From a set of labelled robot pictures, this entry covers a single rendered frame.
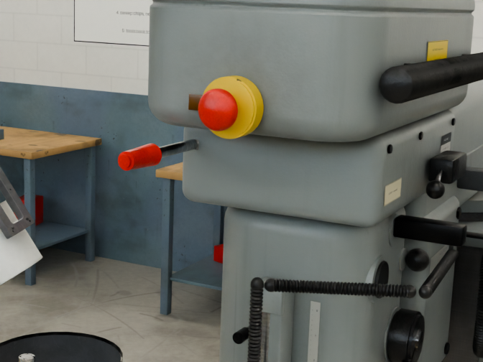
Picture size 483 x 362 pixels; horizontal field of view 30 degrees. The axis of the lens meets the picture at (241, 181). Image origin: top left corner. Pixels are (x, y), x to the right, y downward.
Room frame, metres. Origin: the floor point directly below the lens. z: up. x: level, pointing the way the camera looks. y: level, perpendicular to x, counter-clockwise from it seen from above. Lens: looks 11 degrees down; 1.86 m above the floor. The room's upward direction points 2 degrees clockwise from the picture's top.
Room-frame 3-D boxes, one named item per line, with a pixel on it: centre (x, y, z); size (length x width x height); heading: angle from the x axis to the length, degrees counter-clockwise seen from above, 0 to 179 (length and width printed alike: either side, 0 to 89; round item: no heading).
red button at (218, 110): (0.85, 0.02, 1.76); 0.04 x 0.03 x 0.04; 64
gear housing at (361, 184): (1.11, -0.11, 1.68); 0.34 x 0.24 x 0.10; 154
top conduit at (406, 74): (1.04, -0.24, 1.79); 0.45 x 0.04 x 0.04; 154
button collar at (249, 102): (0.87, 0.01, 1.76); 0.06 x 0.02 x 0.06; 64
